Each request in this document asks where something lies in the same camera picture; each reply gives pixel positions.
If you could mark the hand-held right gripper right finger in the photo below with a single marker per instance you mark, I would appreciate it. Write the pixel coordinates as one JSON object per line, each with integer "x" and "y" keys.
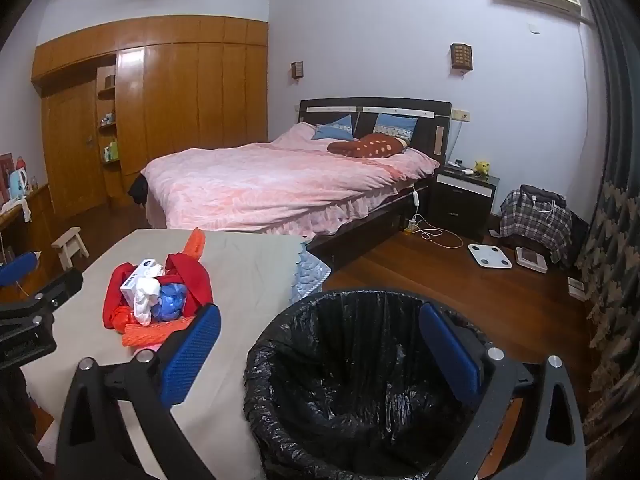
{"x": 450, "y": 355}

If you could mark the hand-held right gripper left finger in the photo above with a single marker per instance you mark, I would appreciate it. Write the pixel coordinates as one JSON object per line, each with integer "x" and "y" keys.
{"x": 192, "y": 355}

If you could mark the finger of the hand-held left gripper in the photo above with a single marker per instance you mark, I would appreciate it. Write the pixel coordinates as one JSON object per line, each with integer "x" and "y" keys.
{"x": 60, "y": 287}
{"x": 17, "y": 267}

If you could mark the orange foam net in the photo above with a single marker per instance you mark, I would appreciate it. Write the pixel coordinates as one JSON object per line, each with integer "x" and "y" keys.
{"x": 195, "y": 242}
{"x": 150, "y": 335}

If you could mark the red plastic wrap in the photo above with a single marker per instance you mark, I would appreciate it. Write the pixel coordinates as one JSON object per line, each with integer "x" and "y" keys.
{"x": 121, "y": 320}

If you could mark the white tissue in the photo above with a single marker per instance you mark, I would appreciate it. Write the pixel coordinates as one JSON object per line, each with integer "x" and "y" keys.
{"x": 145, "y": 300}

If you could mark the white cardboard box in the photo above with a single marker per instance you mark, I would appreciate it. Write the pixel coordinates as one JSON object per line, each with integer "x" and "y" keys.
{"x": 137, "y": 275}

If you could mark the red plastic bag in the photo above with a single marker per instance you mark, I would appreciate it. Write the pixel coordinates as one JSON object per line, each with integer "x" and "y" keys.
{"x": 192, "y": 275}

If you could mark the bin with black bag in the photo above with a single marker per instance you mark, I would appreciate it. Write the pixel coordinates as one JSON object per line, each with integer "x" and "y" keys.
{"x": 350, "y": 360}

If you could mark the wooden desk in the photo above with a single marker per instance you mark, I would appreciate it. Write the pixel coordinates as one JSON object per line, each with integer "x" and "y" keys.
{"x": 35, "y": 230}

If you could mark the small wooden stool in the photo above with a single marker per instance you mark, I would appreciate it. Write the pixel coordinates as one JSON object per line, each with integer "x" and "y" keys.
{"x": 70, "y": 245}

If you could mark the white hanging cloth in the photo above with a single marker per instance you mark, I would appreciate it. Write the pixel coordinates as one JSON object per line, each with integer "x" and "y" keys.
{"x": 26, "y": 210}

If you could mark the table with beige cloth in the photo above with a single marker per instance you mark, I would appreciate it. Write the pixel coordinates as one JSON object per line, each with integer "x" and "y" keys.
{"x": 240, "y": 280}

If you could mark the white bathroom scale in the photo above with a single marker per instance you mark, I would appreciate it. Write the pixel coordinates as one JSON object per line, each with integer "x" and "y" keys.
{"x": 490, "y": 256}

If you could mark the white scale with brown centre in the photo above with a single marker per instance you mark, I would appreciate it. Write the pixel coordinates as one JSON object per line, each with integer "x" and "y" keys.
{"x": 531, "y": 259}

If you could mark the yellow power strip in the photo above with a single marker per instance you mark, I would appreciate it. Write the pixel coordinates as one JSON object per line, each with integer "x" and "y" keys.
{"x": 411, "y": 226}

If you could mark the white booklet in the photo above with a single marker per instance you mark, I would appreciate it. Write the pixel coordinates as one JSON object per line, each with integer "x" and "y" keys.
{"x": 576, "y": 287}

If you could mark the blue quilted pad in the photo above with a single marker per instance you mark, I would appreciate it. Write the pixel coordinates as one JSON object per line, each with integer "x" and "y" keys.
{"x": 310, "y": 272}

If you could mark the dark nightstand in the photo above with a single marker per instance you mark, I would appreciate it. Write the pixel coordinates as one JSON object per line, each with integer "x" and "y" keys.
{"x": 460, "y": 205}

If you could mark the plaid bag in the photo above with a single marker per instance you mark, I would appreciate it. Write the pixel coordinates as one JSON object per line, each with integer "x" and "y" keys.
{"x": 535, "y": 222}

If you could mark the white blanket controller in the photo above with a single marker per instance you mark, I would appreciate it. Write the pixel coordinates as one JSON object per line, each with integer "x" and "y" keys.
{"x": 416, "y": 200}

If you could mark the black bag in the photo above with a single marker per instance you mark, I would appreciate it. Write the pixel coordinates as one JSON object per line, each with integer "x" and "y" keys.
{"x": 580, "y": 237}

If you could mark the pink blanket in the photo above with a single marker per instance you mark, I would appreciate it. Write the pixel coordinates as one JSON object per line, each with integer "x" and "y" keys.
{"x": 260, "y": 180}

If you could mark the yellow plush toy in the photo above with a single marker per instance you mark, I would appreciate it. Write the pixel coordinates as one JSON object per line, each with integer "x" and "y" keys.
{"x": 481, "y": 167}

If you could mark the small beige box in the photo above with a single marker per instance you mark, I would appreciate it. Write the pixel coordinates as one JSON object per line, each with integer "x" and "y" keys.
{"x": 109, "y": 81}

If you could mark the patterned dark curtain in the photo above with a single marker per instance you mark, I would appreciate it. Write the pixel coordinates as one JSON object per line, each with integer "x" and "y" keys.
{"x": 617, "y": 210}

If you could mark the brown dotted pillow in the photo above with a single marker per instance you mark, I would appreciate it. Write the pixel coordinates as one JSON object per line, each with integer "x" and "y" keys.
{"x": 365, "y": 147}

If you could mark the dark wooden bed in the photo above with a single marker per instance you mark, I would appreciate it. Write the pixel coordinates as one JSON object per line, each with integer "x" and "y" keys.
{"x": 427, "y": 120}

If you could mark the blue pillow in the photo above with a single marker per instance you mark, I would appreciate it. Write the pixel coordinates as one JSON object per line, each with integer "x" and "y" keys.
{"x": 332, "y": 130}
{"x": 395, "y": 125}

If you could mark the wooden wardrobe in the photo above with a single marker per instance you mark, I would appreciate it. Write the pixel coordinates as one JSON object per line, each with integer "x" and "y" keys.
{"x": 200, "y": 90}

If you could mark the wall socket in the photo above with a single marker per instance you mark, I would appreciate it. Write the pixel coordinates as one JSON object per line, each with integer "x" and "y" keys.
{"x": 461, "y": 115}

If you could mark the large wall lamp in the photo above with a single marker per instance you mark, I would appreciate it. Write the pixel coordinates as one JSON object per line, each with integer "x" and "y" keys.
{"x": 461, "y": 56}

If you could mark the small wall lamp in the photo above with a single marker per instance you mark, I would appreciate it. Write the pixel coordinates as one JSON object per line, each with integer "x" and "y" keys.
{"x": 297, "y": 70}

